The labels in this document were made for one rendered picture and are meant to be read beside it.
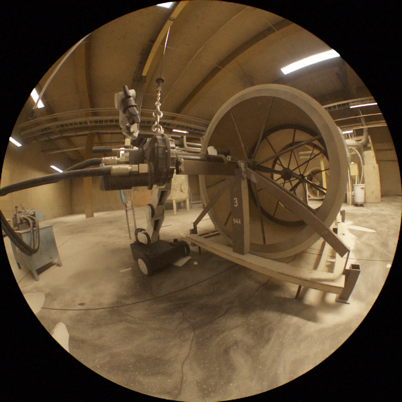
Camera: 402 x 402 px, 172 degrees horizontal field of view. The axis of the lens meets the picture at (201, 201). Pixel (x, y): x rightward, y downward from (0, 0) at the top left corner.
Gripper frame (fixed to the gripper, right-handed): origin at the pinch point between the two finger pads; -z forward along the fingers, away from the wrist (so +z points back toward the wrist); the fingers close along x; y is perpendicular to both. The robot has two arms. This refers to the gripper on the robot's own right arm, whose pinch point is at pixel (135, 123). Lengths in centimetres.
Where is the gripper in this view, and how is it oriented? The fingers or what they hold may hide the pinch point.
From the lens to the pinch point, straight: 81.7
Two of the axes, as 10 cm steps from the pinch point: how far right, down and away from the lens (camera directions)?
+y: 7.5, -5.0, 4.3
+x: 5.1, 0.2, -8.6
